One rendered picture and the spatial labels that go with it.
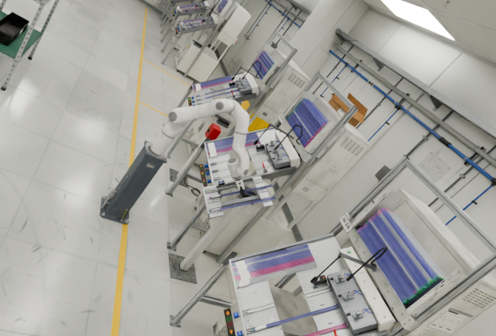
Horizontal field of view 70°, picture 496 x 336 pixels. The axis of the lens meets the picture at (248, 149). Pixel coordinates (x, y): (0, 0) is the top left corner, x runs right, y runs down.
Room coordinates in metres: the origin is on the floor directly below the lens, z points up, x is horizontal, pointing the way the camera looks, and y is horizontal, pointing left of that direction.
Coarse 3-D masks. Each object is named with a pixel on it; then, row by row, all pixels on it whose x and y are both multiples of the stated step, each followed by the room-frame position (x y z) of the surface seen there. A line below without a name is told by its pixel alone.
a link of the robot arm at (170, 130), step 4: (168, 124) 2.49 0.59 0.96; (172, 124) 2.51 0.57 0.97; (176, 124) 2.53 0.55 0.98; (180, 124) 2.54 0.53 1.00; (184, 124) 2.54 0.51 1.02; (188, 124) 2.58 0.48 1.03; (164, 128) 2.46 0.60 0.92; (168, 128) 2.46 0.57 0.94; (172, 128) 2.47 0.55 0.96; (176, 128) 2.50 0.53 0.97; (180, 128) 2.53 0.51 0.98; (164, 132) 2.45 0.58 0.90; (168, 132) 2.45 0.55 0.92; (172, 132) 2.46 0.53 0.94; (176, 132) 2.49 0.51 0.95; (168, 136) 2.46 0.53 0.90; (172, 136) 2.47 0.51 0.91
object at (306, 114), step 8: (304, 104) 3.24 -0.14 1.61; (312, 104) 3.23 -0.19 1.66; (296, 112) 3.25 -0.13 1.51; (304, 112) 3.17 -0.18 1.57; (312, 112) 3.08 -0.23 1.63; (320, 112) 3.15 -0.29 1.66; (288, 120) 3.27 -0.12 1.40; (296, 120) 3.18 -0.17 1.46; (304, 120) 3.09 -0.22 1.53; (312, 120) 3.01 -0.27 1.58; (320, 120) 2.94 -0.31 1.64; (296, 128) 3.10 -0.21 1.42; (304, 128) 3.02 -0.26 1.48; (312, 128) 2.95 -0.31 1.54; (320, 128) 2.88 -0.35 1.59; (304, 136) 2.96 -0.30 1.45; (312, 136) 2.89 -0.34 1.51; (304, 144) 2.90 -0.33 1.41
